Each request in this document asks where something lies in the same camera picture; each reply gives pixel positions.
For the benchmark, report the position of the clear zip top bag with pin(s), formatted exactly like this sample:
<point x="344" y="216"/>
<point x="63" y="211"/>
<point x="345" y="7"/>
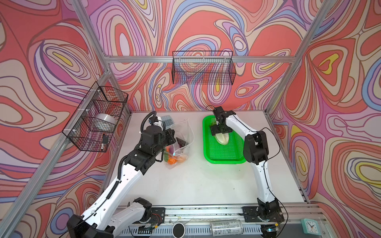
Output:
<point x="184" y="138"/>

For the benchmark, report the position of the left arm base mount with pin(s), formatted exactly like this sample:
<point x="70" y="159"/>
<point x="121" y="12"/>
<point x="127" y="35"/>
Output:
<point x="155" y="215"/>

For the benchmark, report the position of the white roll in basket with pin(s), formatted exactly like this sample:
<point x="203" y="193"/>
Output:
<point x="105" y="122"/>

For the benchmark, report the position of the black round speaker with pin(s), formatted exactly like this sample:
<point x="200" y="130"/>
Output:
<point x="178" y="230"/>

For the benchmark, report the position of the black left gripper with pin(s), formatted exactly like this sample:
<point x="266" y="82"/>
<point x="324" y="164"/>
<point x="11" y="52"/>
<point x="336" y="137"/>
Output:
<point x="170" y="138"/>

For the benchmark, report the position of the light blue calculator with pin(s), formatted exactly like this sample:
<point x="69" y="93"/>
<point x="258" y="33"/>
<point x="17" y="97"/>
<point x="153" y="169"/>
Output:
<point x="167" y="120"/>

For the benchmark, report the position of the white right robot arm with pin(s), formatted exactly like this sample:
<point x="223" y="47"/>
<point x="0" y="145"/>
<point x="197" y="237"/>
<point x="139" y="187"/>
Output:
<point x="255" y="152"/>

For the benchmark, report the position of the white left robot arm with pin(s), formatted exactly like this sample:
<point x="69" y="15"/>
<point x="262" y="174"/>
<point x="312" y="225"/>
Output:
<point x="101" y="220"/>

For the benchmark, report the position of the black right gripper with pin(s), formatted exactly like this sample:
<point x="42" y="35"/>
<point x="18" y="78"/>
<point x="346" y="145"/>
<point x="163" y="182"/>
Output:
<point x="215" y="128"/>

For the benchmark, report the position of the toy napa cabbage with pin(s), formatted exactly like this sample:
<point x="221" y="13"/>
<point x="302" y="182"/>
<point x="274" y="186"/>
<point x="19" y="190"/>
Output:
<point x="220" y="131"/>

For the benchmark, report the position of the silver drink can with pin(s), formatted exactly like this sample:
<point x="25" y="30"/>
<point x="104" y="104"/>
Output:
<point x="226" y="228"/>

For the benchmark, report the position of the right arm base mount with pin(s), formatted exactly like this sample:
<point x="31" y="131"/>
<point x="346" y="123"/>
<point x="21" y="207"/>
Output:
<point x="262" y="214"/>

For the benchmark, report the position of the teal small clock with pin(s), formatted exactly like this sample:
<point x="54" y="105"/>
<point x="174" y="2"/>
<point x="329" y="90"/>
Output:
<point x="310" y="227"/>

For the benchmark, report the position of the green plastic basket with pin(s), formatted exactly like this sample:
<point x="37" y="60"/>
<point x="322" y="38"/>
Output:
<point x="216" y="153"/>

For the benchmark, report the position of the black wire basket left wall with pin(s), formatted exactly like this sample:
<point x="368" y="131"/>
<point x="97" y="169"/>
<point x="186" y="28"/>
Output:
<point x="81" y="131"/>

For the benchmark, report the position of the black wire basket back wall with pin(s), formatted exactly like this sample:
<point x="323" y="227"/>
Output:
<point x="203" y="67"/>

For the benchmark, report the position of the black wire basket wall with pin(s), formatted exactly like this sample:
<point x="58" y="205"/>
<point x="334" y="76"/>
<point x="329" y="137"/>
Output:
<point x="81" y="131"/>
<point x="203" y="67"/>

